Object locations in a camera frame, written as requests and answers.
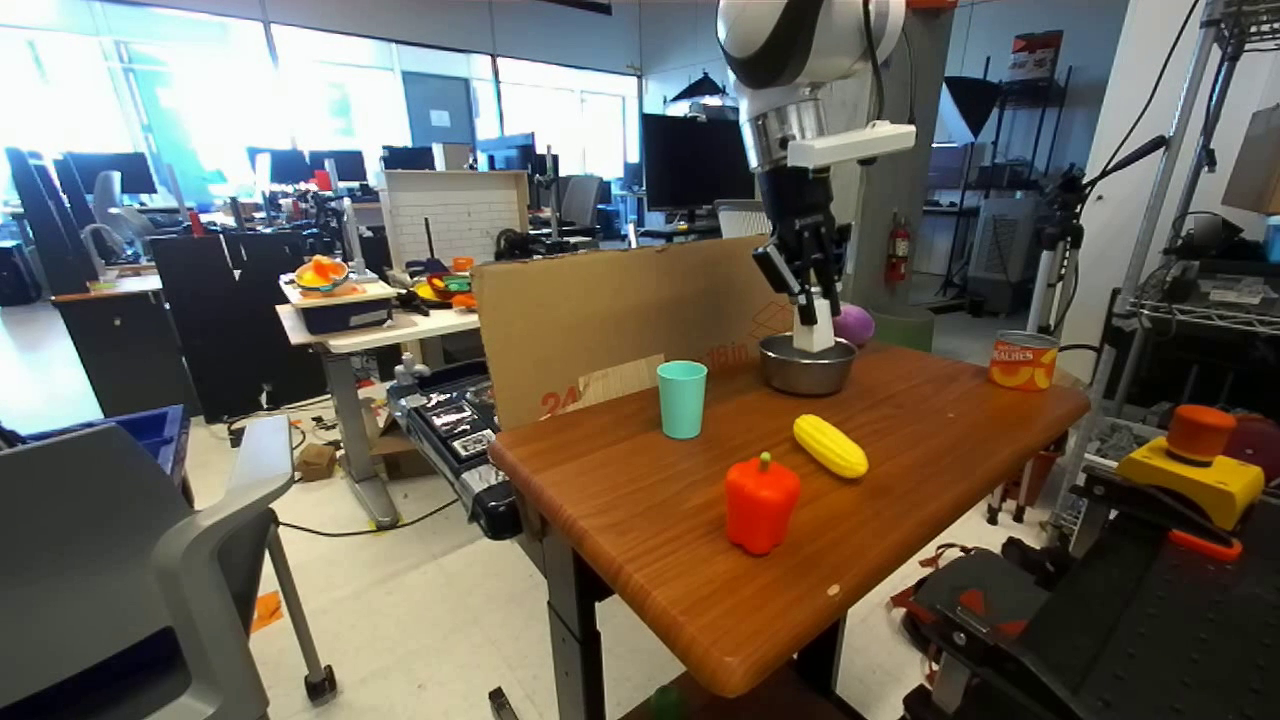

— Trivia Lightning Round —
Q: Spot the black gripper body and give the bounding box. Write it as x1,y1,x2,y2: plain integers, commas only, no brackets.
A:
759,164,855,294

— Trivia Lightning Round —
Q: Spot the white salt shaker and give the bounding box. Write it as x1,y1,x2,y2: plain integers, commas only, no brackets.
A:
790,294,838,356

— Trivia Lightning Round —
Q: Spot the round metal pot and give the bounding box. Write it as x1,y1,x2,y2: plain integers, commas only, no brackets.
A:
755,334,860,401

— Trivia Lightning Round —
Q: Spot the purple ball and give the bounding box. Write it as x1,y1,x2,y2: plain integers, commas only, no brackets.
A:
834,299,878,354

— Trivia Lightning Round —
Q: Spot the red fire extinguisher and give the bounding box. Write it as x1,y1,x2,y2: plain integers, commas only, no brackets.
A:
883,218,918,294

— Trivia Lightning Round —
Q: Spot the black computer monitor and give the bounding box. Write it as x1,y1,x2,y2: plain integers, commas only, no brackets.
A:
637,113,759,218

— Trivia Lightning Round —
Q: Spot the teal plastic cup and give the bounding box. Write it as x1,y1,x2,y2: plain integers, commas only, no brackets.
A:
650,356,710,443

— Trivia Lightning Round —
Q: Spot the yellow toy corn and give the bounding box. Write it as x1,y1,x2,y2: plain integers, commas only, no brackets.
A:
789,412,873,486

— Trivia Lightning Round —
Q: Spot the brown cardboard panel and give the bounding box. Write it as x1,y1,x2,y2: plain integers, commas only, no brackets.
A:
470,231,803,435

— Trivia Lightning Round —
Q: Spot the orange yellow tin can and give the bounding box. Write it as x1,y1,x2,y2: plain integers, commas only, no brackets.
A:
987,338,1061,395

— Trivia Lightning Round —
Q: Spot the orange toy bell pepper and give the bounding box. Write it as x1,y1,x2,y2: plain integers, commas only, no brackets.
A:
720,450,803,561

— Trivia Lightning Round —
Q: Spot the black red bag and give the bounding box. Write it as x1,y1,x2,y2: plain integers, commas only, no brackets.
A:
901,541,1070,705

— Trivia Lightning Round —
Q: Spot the black table leg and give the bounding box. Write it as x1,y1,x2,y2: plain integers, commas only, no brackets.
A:
534,527,613,720

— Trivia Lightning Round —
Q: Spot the yellow emergency stop button box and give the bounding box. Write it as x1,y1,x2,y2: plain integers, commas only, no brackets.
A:
1115,401,1267,538

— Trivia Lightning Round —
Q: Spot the white background desk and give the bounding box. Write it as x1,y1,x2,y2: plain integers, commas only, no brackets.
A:
273,299,485,532

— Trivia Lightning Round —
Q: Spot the orange black clamp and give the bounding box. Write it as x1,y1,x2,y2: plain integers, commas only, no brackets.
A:
1062,473,1249,567

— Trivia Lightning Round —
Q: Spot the tray with toy fruit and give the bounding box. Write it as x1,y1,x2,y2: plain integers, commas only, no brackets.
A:
275,251,402,338

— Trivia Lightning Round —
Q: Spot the black perforated breadboard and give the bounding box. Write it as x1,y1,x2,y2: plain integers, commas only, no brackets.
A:
1014,495,1280,720

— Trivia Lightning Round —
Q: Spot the grey blue plastic chair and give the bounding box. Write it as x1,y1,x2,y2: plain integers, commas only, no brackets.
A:
0,405,340,720

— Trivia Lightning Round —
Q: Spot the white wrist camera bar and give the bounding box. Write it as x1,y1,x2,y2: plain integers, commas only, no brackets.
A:
783,117,918,172

